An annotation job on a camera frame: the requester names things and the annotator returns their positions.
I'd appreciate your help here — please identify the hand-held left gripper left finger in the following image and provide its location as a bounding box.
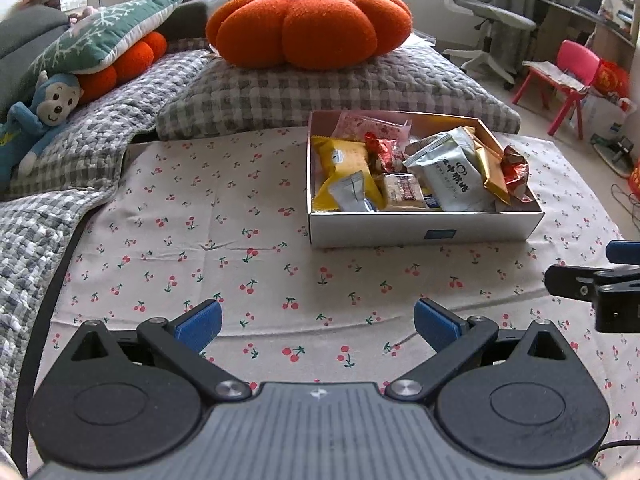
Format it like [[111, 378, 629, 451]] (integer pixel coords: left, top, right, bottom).
[[50, 299, 253, 403]]

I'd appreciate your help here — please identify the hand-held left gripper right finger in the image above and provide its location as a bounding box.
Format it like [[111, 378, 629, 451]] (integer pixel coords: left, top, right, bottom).
[[385, 298, 593, 403]]

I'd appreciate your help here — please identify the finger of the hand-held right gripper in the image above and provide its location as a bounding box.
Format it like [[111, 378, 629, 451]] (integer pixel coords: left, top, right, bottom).
[[606, 241, 640, 263], [544, 264, 598, 301]]

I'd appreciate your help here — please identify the white cardboard box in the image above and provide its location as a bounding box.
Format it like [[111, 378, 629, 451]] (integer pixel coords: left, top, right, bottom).
[[306, 110, 546, 249]]

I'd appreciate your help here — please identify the red foil packet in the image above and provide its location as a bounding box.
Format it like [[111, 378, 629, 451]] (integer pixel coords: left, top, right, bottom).
[[502, 145, 533, 203]]

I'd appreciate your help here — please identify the clear packet of beige cakes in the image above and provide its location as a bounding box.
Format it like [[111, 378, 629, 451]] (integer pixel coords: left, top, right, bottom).
[[382, 172, 431, 211]]

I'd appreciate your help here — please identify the gold-brown snack packet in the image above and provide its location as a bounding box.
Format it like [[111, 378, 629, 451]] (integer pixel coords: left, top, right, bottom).
[[465, 125, 513, 206]]

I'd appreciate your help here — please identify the white packet with grey print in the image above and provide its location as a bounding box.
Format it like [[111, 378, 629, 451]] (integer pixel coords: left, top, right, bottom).
[[402, 127, 496, 212]]

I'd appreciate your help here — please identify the silver packet with blue print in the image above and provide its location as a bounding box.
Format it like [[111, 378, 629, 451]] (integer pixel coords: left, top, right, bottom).
[[327, 171, 386, 212]]

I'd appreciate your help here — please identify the red snack packet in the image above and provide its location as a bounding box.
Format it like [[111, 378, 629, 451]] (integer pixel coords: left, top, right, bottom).
[[364, 131, 406, 173]]

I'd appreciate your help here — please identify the silver snack packet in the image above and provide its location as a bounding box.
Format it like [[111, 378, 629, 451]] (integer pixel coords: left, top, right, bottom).
[[405, 132, 451, 156]]

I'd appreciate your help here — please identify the long yellow snack packet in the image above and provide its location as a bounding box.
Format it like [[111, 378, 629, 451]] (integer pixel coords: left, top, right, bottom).
[[311, 135, 386, 211]]

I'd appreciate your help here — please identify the clear packet of pink snack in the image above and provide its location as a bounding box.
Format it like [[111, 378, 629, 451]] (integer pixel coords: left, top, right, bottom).
[[330, 110, 413, 143]]

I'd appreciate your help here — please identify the cherry print cloth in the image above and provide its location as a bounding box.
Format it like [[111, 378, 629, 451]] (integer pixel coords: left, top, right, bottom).
[[30, 127, 640, 480]]

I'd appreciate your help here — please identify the red bag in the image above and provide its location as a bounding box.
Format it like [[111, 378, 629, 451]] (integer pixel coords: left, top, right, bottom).
[[592, 59, 631, 101]]

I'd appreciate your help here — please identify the grey checkered blanket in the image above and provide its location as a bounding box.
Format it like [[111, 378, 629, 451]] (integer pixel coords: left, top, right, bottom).
[[0, 47, 216, 466]]

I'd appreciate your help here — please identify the newspaper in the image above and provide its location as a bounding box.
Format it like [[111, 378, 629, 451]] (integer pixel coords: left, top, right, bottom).
[[522, 60, 591, 95]]

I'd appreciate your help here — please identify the pink plastic child chair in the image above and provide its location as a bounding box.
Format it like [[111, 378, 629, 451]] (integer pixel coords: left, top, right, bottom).
[[511, 40, 601, 140]]

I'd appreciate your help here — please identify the wooden desk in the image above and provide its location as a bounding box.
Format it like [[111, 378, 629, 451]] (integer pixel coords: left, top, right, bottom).
[[537, 0, 640, 61]]

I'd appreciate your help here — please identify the grey checkered pillow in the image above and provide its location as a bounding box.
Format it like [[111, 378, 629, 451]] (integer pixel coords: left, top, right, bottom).
[[156, 35, 521, 141]]

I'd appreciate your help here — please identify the blue monkey plush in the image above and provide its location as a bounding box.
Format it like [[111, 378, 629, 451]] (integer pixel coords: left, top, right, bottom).
[[0, 71, 85, 186]]

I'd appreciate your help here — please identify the small orange pumpkin cushion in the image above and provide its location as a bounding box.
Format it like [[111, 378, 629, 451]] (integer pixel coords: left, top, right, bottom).
[[75, 31, 168, 106]]

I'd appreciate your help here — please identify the white office chair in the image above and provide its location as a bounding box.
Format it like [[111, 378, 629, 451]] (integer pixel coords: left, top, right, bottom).
[[442, 0, 538, 86]]

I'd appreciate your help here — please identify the green snowflake pillow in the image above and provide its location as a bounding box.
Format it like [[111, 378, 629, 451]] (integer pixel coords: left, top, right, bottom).
[[27, 0, 183, 78]]

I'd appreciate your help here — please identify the dark grey cushion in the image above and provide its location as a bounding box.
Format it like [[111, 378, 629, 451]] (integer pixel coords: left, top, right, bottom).
[[160, 0, 228, 43]]

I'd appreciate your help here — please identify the large orange pumpkin cushion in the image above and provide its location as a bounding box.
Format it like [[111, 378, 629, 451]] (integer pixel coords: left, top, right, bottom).
[[206, 0, 413, 71]]

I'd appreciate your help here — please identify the dark grey sofa backrest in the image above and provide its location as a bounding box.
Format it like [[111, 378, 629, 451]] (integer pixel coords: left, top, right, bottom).
[[0, 5, 71, 106]]

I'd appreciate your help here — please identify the thin floor cable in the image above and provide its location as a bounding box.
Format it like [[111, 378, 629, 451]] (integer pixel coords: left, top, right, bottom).
[[610, 180, 640, 221]]

